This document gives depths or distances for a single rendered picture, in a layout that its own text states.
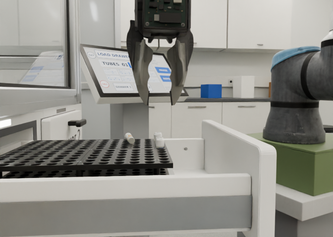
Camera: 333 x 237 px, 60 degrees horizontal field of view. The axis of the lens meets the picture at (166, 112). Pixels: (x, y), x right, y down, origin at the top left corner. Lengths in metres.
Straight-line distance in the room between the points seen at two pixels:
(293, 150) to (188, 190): 0.44
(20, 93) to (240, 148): 0.36
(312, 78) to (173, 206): 0.50
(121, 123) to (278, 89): 0.82
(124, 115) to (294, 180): 0.88
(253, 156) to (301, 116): 0.46
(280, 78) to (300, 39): 4.08
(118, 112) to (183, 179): 1.12
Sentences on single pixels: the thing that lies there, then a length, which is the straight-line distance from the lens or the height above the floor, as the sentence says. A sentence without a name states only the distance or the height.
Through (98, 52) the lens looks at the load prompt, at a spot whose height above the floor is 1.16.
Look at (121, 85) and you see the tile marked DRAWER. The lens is 1.29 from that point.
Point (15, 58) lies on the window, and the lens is 0.57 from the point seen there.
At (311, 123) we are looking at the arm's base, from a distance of 0.78.
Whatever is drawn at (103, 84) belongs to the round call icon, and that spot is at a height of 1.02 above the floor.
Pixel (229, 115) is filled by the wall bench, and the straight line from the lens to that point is 3.57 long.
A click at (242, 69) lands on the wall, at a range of 4.39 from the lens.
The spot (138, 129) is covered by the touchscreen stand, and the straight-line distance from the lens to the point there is 1.44.
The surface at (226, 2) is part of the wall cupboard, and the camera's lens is 4.07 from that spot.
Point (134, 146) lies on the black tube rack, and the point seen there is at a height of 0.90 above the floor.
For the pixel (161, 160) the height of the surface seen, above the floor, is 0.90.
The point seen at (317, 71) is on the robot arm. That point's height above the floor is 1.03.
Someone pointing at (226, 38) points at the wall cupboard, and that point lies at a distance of 4.03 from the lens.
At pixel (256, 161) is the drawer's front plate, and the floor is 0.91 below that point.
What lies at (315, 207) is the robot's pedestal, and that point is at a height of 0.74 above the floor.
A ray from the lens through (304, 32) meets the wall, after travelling 4.89.
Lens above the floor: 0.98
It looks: 4 degrees down
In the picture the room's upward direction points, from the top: straight up
